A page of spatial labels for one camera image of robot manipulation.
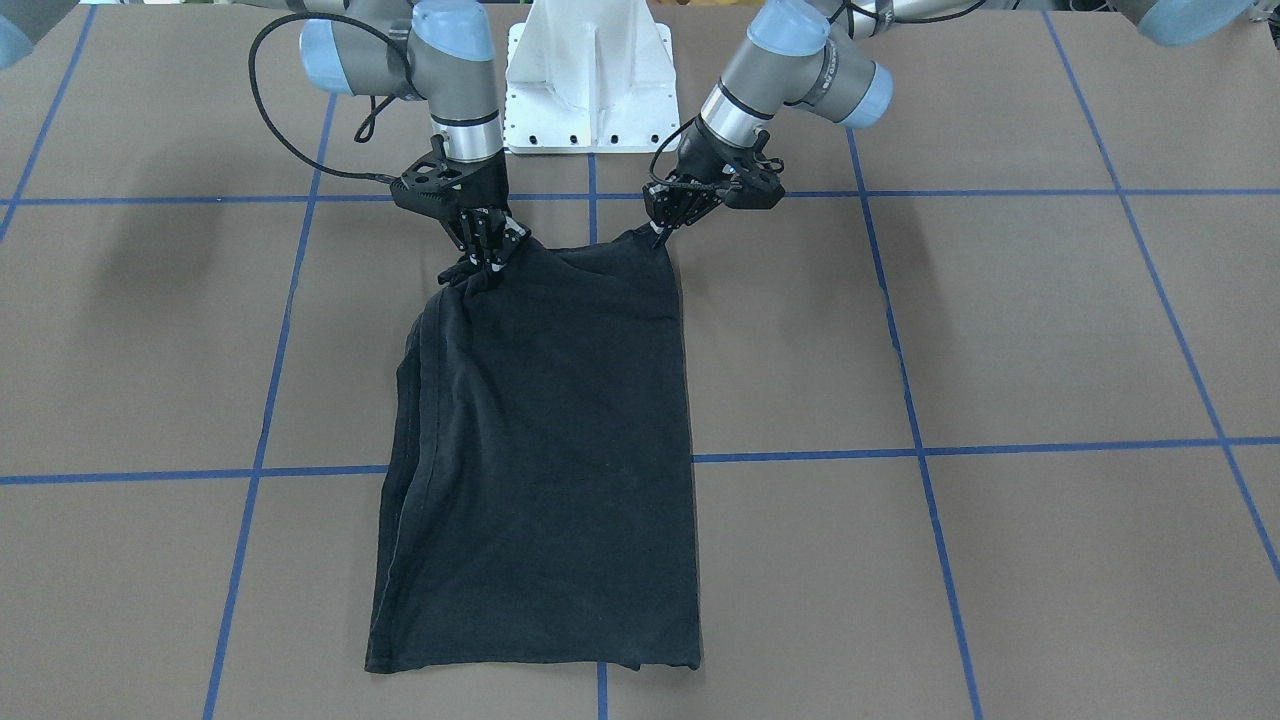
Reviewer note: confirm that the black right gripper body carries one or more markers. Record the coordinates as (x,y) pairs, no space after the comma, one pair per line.
(487,189)

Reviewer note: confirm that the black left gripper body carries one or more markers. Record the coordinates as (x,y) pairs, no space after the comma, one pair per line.
(697,160)

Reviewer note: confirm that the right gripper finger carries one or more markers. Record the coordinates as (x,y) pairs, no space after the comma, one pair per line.
(480,235)
(507,236)

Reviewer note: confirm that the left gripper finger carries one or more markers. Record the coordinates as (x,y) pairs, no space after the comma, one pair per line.
(662,228)

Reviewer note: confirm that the black graphic t-shirt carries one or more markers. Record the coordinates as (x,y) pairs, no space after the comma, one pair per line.
(539,506)

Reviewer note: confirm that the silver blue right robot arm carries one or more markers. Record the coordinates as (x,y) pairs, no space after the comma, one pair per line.
(437,52)

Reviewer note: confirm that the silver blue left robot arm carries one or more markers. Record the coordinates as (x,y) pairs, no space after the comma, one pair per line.
(820,60)

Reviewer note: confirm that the brown paper table cover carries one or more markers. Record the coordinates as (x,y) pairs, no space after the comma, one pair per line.
(984,414)

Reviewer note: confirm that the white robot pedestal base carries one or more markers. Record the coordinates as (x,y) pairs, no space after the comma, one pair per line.
(589,76)

